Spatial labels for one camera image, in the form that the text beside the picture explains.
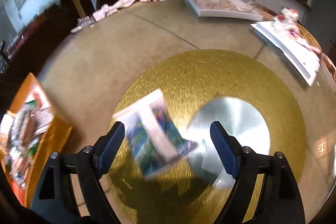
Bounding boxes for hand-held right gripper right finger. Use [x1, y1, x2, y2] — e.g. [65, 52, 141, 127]
[210, 121, 306, 224]

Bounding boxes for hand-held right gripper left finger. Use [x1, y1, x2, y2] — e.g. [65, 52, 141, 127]
[31, 121, 126, 224]

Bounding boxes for blue and white snack packet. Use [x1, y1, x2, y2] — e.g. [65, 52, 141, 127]
[112, 89, 200, 178]

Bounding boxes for gold round turntable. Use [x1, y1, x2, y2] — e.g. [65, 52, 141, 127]
[106, 49, 307, 224]

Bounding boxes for white printed snack packet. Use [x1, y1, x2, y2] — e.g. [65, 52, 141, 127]
[30, 107, 54, 132]

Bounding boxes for clear plastic packets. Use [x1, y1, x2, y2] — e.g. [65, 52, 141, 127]
[70, 15, 97, 33]

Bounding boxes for patterned plate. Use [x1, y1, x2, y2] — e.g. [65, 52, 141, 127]
[321, 53, 336, 94]

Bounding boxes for white folded cloth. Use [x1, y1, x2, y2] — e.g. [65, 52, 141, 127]
[93, 0, 139, 21]

